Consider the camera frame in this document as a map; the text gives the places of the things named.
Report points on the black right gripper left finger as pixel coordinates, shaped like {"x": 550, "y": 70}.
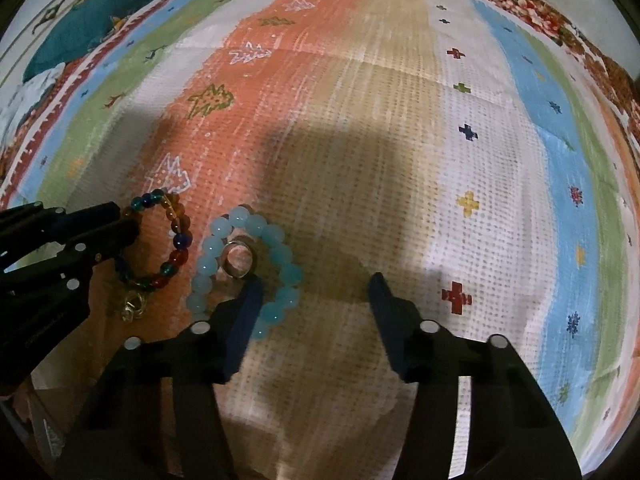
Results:
{"x": 117, "y": 433}

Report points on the white crumpled cloth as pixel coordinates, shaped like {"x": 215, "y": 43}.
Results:
{"x": 17, "y": 104}

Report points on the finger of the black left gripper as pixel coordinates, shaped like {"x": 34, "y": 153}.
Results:
{"x": 91, "y": 236}
{"x": 31, "y": 220}

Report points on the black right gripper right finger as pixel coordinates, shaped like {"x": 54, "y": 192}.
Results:
{"x": 514, "y": 433}

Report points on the teal pillow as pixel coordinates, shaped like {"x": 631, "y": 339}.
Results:
{"x": 80, "y": 31}

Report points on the striped colourful cloth mat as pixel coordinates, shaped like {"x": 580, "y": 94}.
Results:
{"x": 316, "y": 239}

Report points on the silver metal tin box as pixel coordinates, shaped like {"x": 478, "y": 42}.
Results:
{"x": 60, "y": 389}

